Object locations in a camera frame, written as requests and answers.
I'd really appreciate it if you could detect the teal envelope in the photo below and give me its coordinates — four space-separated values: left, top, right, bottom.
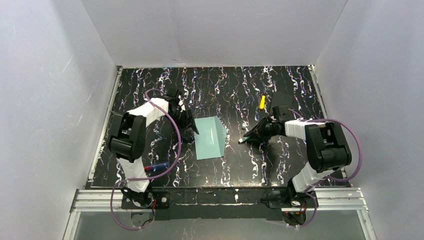
194 116 227 161

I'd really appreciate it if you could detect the green white glue stick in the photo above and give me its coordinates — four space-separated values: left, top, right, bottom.
238 137 249 144

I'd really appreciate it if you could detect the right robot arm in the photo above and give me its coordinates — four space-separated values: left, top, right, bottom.
239 106 352 195

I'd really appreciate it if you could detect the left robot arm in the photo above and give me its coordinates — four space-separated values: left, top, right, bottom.
107 88 199 193

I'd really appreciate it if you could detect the yellow marker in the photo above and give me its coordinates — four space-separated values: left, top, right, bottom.
258 95 266 110

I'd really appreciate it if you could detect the blue red screwdriver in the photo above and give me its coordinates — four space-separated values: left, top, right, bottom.
144 162 169 171

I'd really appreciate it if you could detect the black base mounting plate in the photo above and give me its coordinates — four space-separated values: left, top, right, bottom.
120 186 318 225

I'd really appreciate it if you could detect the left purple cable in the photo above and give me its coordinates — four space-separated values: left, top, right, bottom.
109 88 183 232

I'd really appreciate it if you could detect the purple cable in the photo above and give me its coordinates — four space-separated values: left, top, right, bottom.
288 109 364 229
109 88 183 232

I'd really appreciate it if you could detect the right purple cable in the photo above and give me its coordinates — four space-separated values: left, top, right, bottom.
288 109 364 229

